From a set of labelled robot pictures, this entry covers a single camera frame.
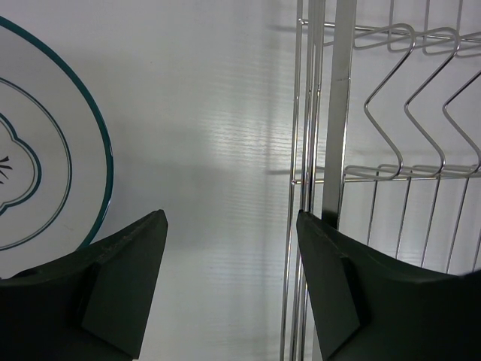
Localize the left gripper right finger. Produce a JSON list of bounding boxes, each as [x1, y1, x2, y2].
[[296, 211, 480, 360]]

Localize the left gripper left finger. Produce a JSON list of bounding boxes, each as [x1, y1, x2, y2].
[[1, 210, 168, 360]]

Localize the white plate teal rings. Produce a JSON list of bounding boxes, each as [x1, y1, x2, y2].
[[0, 15, 115, 252]]

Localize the metal wire dish rack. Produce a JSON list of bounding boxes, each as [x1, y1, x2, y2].
[[279, 1, 480, 360]]

